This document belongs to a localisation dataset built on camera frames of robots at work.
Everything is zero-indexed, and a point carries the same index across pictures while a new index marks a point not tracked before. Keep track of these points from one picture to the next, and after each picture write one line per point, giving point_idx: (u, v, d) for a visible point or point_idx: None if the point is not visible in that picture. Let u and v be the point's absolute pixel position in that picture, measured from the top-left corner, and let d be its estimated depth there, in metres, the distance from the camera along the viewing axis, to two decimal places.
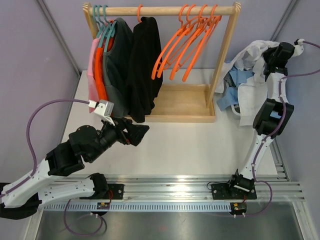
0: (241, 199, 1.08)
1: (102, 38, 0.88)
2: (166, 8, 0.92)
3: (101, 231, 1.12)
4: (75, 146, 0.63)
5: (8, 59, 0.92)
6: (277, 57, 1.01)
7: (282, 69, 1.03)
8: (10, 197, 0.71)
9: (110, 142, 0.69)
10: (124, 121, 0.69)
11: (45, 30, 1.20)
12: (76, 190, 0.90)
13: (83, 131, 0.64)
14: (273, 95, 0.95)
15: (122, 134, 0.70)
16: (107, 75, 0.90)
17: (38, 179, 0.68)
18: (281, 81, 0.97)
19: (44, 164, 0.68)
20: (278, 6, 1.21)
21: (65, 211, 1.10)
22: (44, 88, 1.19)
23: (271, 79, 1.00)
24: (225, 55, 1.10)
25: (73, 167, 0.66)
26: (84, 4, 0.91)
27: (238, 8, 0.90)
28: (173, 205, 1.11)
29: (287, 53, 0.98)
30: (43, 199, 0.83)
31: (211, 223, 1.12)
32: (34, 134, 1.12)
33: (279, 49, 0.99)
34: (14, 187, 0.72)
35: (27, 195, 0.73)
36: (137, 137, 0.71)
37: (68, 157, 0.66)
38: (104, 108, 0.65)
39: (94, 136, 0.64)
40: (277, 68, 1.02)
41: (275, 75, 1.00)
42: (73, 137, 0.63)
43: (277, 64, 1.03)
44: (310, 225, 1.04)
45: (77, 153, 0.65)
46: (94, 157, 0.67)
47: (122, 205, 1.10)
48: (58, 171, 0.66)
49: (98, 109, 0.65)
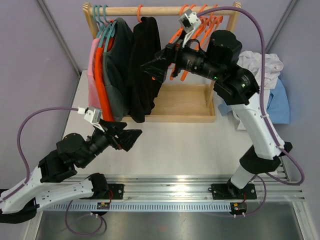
0: (241, 199, 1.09)
1: (102, 37, 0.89)
2: (166, 8, 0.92)
3: (101, 231, 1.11)
4: (63, 154, 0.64)
5: (8, 59, 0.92)
6: (225, 59, 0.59)
7: (247, 79, 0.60)
8: (6, 203, 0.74)
9: (101, 148, 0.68)
10: (113, 128, 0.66)
11: (44, 30, 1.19)
12: (73, 193, 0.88)
13: (70, 140, 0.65)
14: (268, 146, 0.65)
15: (112, 140, 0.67)
16: (107, 75, 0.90)
17: (32, 186, 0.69)
18: (266, 116, 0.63)
19: (36, 172, 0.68)
20: (278, 6, 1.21)
21: (66, 211, 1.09)
22: (43, 88, 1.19)
23: (249, 115, 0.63)
24: None
25: (65, 174, 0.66)
26: (84, 4, 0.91)
27: (238, 8, 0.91)
28: (172, 205, 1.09)
29: (236, 42, 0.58)
30: (40, 203, 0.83)
31: (211, 223, 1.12)
32: (34, 135, 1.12)
33: (224, 48, 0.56)
34: (10, 194, 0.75)
35: (23, 201, 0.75)
36: (129, 141, 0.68)
37: (60, 164, 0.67)
38: (93, 115, 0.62)
39: (80, 143, 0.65)
40: (244, 85, 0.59)
41: (250, 103, 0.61)
42: (59, 146, 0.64)
43: (231, 78, 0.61)
44: (310, 224, 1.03)
45: (66, 161, 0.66)
46: (84, 164, 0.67)
47: (122, 206, 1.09)
48: (50, 178, 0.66)
49: (86, 117, 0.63)
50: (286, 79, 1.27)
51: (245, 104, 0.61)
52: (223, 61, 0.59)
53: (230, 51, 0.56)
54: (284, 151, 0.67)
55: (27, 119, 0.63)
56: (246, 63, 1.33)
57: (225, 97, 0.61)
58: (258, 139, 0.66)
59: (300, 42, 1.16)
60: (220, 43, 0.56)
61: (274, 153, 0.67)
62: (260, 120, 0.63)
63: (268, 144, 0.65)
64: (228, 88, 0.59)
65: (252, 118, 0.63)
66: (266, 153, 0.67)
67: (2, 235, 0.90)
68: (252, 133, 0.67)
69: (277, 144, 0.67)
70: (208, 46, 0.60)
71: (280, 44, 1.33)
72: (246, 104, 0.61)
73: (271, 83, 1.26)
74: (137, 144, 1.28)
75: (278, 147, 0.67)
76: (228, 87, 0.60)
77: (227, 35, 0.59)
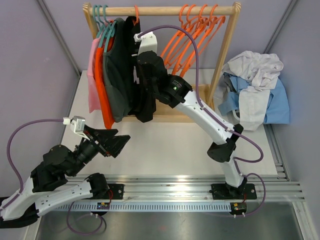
0: (241, 199, 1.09)
1: (102, 38, 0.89)
2: (166, 8, 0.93)
3: (101, 230, 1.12)
4: (49, 166, 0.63)
5: (9, 60, 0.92)
6: (151, 72, 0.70)
7: (178, 83, 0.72)
8: (6, 211, 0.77)
9: (89, 156, 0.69)
10: (97, 135, 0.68)
11: (44, 30, 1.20)
12: (71, 196, 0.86)
13: (54, 151, 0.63)
14: (218, 132, 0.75)
15: (98, 148, 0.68)
16: (108, 75, 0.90)
17: (26, 196, 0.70)
18: (204, 107, 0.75)
19: (29, 182, 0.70)
20: (278, 6, 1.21)
21: (69, 211, 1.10)
22: (43, 88, 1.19)
23: (191, 110, 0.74)
24: (225, 54, 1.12)
25: (55, 184, 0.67)
26: (83, 4, 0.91)
27: (238, 8, 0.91)
28: (172, 205, 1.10)
29: (156, 58, 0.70)
30: (39, 208, 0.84)
31: (211, 223, 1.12)
32: (34, 135, 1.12)
33: (148, 64, 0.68)
34: (9, 202, 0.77)
35: (19, 210, 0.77)
36: (116, 148, 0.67)
37: (49, 175, 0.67)
38: (76, 124, 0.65)
39: (65, 154, 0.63)
40: (176, 88, 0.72)
41: (187, 100, 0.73)
42: (46, 158, 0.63)
43: (166, 86, 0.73)
44: (310, 225, 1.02)
45: (54, 171, 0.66)
46: (73, 173, 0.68)
47: (122, 205, 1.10)
48: (41, 188, 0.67)
49: (71, 126, 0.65)
50: (287, 79, 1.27)
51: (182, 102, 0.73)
52: (152, 74, 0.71)
53: (153, 67, 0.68)
54: (233, 132, 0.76)
55: (15, 131, 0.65)
56: (246, 63, 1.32)
57: (164, 102, 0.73)
58: (209, 129, 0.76)
59: (300, 42, 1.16)
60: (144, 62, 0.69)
61: (225, 136, 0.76)
62: (200, 111, 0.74)
63: (217, 130, 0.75)
64: (165, 95, 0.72)
65: (193, 112, 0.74)
66: (220, 139, 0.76)
67: (2, 236, 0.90)
68: (202, 125, 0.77)
69: (225, 128, 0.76)
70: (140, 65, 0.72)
71: (280, 44, 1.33)
72: (183, 102, 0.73)
73: (270, 83, 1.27)
74: (137, 144, 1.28)
75: (227, 131, 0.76)
76: (165, 94, 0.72)
77: (149, 54, 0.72)
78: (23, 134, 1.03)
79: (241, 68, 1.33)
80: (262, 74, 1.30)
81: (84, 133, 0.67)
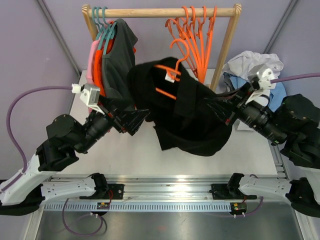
0: (241, 199, 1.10)
1: (102, 39, 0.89)
2: (165, 10, 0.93)
3: (101, 231, 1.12)
4: (53, 139, 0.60)
5: (8, 61, 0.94)
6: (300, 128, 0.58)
7: None
8: (6, 195, 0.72)
9: (101, 131, 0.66)
10: (115, 111, 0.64)
11: (45, 33, 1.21)
12: (77, 189, 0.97)
13: (59, 122, 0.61)
14: None
15: (114, 123, 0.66)
16: (107, 77, 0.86)
17: (30, 175, 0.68)
18: None
19: (34, 160, 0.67)
20: (278, 6, 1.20)
21: (62, 211, 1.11)
22: (43, 89, 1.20)
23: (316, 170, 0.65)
24: (224, 58, 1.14)
25: (63, 161, 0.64)
26: (83, 6, 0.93)
27: (238, 10, 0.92)
28: (173, 205, 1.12)
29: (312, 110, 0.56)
30: (46, 195, 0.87)
31: (211, 223, 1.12)
32: (34, 136, 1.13)
33: (308, 120, 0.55)
34: (10, 184, 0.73)
35: (23, 193, 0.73)
36: (132, 125, 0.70)
37: (56, 151, 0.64)
38: (89, 95, 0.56)
39: (71, 125, 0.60)
40: None
41: None
42: (49, 130, 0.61)
43: (302, 143, 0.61)
44: (310, 225, 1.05)
45: (61, 146, 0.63)
46: (85, 148, 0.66)
47: (122, 205, 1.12)
48: (48, 166, 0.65)
49: (83, 97, 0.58)
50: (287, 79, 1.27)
51: None
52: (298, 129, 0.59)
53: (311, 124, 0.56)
54: None
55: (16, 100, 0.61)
56: (246, 63, 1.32)
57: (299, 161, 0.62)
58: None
59: (300, 42, 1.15)
60: (302, 117, 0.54)
61: None
62: None
63: None
64: (303, 154, 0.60)
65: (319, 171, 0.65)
66: None
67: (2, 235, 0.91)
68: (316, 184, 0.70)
69: None
70: (279, 118, 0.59)
71: (280, 44, 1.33)
72: None
73: None
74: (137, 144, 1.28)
75: None
76: (305, 154, 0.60)
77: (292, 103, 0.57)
78: (23, 133, 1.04)
79: (241, 68, 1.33)
80: None
81: (98, 106, 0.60)
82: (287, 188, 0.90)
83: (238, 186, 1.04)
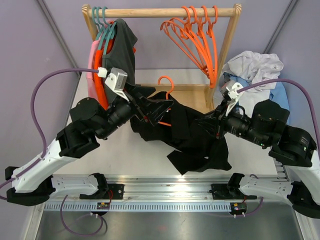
0: (241, 199, 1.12)
1: (102, 40, 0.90)
2: (165, 10, 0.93)
3: (101, 231, 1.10)
4: (77, 123, 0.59)
5: (8, 61, 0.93)
6: (274, 128, 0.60)
7: (304, 139, 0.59)
8: (20, 181, 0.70)
9: (123, 118, 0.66)
10: (140, 99, 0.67)
11: (45, 33, 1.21)
12: (82, 185, 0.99)
13: (83, 106, 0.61)
14: None
15: (138, 111, 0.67)
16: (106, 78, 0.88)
17: (49, 161, 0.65)
18: None
19: (54, 145, 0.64)
20: (278, 7, 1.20)
21: (60, 211, 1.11)
22: (43, 89, 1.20)
23: (312, 173, 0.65)
24: (224, 59, 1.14)
25: (85, 147, 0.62)
26: (83, 6, 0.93)
27: (238, 10, 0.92)
28: (173, 205, 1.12)
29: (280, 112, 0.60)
30: (56, 186, 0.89)
31: (212, 223, 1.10)
32: (34, 136, 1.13)
33: (273, 120, 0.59)
34: (24, 171, 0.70)
35: (37, 180, 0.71)
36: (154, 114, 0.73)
37: (78, 136, 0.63)
38: (116, 80, 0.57)
39: (95, 109, 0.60)
40: (305, 147, 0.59)
41: (314, 164, 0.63)
42: (74, 114, 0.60)
43: (285, 144, 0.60)
44: (310, 225, 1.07)
45: (84, 131, 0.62)
46: (107, 134, 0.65)
47: (122, 205, 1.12)
48: (70, 151, 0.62)
49: (109, 82, 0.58)
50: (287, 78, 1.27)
51: (309, 165, 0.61)
52: (274, 130, 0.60)
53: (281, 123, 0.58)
54: None
55: (42, 81, 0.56)
56: (246, 63, 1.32)
57: (287, 162, 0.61)
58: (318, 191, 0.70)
59: (300, 42, 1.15)
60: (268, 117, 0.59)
61: None
62: None
63: None
64: (289, 154, 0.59)
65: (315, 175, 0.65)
66: None
67: None
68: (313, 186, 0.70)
69: None
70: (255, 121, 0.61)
71: (280, 44, 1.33)
72: (310, 166, 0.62)
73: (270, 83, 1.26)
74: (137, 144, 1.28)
75: None
76: (288, 154, 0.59)
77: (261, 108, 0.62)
78: (23, 133, 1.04)
79: (241, 68, 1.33)
80: (262, 74, 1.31)
81: (123, 92, 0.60)
82: (289, 189, 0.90)
83: (238, 186, 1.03)
